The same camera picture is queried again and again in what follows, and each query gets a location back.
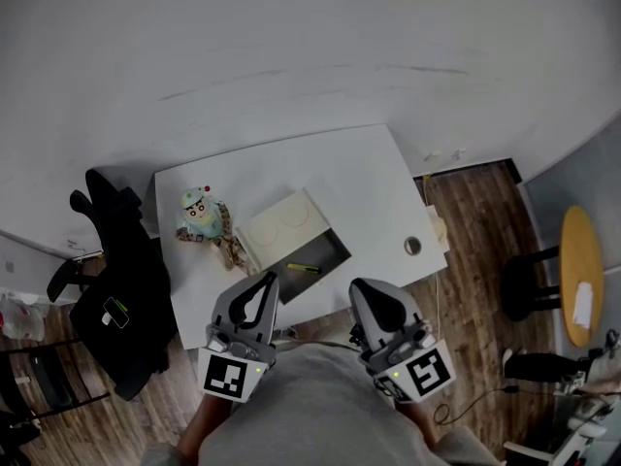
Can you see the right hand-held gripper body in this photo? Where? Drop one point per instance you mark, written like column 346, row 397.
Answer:
column 427, row 372

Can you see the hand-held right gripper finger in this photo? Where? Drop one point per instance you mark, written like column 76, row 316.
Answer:
column 410, row 313
column 364, row 330

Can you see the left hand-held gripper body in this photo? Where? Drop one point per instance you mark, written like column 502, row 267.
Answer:
column 223, row 376

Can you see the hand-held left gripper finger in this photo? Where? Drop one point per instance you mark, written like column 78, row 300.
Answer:
column 222, row 309
column 269, row 323

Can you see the grey box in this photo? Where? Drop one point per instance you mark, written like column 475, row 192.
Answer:
column 281, row 226

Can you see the person's right forearm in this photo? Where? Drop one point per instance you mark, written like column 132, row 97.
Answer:
column 417, row 420

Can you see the person's left forearm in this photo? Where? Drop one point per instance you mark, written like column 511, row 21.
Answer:
column 204, row 430

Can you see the small black screen device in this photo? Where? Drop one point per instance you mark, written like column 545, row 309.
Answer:
column 359, row 338

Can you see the person's grey shirt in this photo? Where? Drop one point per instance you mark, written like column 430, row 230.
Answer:
column 315, row 406

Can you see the cartoon boy plush toy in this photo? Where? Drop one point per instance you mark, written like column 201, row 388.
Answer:
column 199, row 216

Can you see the black office chair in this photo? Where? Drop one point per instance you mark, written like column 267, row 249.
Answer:
column 126, row 284

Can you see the black smartphone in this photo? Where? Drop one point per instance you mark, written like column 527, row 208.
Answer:
column 116, row 311

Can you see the white rectangular desk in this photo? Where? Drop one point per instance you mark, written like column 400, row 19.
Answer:
column 349, row 173

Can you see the yellow and white packet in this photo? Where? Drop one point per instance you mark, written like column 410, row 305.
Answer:
column 582, row 304

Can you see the black folding chair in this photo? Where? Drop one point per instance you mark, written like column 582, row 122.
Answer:
column 48, row 381

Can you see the round wooden table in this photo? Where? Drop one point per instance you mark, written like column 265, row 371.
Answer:
column 579, row 250

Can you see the pack of plastic bottles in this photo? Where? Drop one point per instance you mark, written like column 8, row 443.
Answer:
column 22, row 318

